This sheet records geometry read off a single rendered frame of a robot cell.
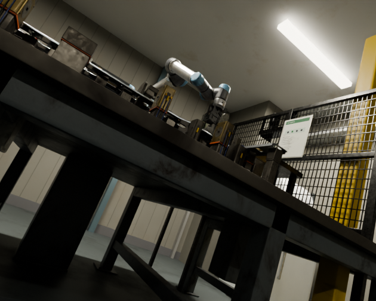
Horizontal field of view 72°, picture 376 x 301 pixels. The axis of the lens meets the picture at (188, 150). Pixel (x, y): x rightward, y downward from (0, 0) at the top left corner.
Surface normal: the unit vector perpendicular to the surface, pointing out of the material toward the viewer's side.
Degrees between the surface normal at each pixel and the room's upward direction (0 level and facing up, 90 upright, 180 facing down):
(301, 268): 90
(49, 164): 90
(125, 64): 90
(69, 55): 90
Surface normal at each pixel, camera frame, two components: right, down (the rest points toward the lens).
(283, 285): 0.48, -0.08
